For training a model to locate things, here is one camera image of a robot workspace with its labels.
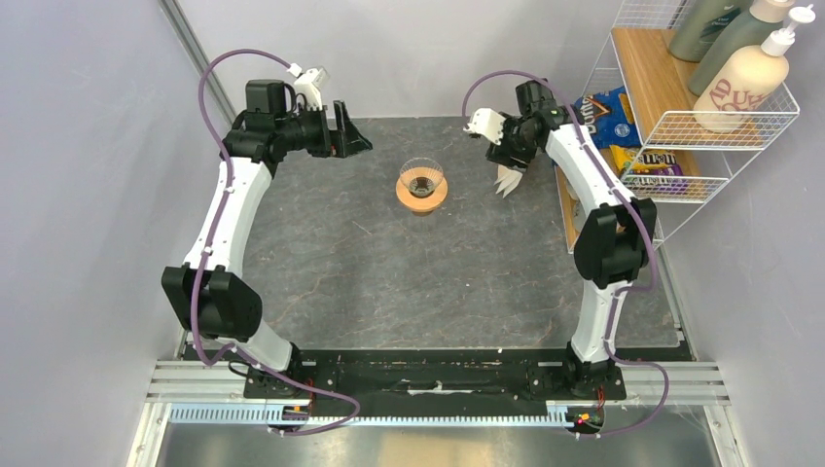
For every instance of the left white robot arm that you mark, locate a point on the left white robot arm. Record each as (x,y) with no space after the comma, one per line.
(207,292)

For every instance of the aluminium frame rail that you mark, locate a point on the aluminium frame rail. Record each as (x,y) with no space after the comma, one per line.
(677,411)

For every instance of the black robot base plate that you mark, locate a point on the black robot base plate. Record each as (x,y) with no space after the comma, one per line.
(439,382)

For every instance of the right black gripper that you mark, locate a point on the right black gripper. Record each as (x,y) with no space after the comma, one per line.
(502,153)

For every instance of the white wire shelf rack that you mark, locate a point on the white wire shelf rack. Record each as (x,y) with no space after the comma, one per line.
(634,56)

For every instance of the dark green bottle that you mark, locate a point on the dark green bottle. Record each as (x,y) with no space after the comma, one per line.
(702,26)

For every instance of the green bottle beige cap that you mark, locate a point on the green bottle beige cap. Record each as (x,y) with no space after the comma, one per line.
(751,27)

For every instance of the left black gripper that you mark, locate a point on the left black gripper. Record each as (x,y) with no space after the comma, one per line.
(342,142)

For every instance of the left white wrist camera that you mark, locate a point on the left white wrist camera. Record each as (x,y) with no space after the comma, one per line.
(309,82)

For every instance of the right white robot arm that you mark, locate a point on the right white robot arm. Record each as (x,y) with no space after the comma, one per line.
(615,242)

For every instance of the cream pump lotion bottle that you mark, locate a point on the cream pump lotion bottle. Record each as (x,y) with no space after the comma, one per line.
(750,75)

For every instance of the blue Doritos chip bag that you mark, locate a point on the blue Doritos chip bag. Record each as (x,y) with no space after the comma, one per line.
(608,117)

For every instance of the yellow M&M's candy bag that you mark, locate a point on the yellow M&M's candy bag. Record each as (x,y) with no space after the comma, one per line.
(656,171)

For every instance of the clear glass dripper cone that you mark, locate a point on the clear glass dripper cone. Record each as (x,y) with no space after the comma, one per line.
(421,177)

